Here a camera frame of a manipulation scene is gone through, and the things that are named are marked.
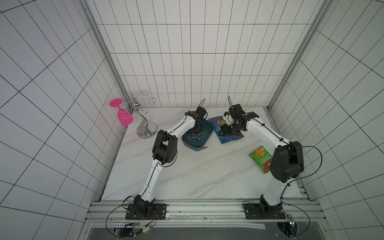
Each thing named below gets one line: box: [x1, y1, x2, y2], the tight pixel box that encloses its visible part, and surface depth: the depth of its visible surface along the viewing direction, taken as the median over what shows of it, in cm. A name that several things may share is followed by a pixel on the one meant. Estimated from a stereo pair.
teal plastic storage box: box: [181, 119, 215, 151], surface depth 102 cm
